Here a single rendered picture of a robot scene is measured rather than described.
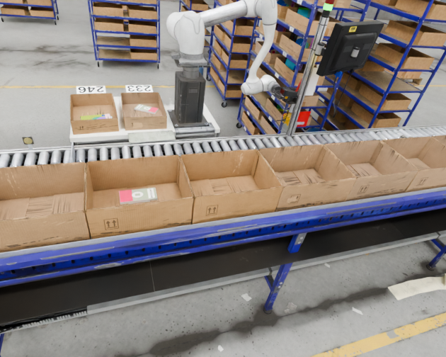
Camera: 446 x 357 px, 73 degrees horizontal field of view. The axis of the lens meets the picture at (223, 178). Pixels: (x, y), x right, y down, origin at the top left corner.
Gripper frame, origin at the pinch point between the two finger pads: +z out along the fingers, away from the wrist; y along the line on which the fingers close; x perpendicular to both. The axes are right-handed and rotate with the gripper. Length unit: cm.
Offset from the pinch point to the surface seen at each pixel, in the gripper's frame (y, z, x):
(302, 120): 10.4, 12.1, 10.8
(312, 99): 46, -30, 14
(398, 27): 122, -45, -46
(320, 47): -1.2, 21.4, -44.5
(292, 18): 22, -58, -44
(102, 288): -135, 106, 33
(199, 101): -66, -6, 2
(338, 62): 9.2, 29.6, -38.7
